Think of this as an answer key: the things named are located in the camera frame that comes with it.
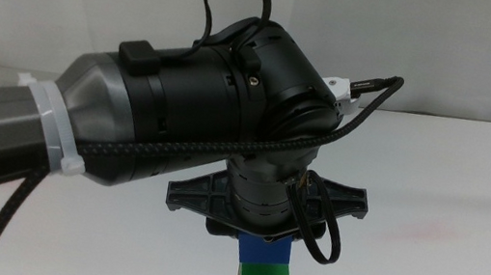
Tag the white backdrop curtain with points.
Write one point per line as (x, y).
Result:
(436, 39)

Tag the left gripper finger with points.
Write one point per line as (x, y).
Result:
(309, 232)
(222, 229)

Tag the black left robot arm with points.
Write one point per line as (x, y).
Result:
(192, 100)

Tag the blue cube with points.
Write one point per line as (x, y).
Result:
(263, 250)

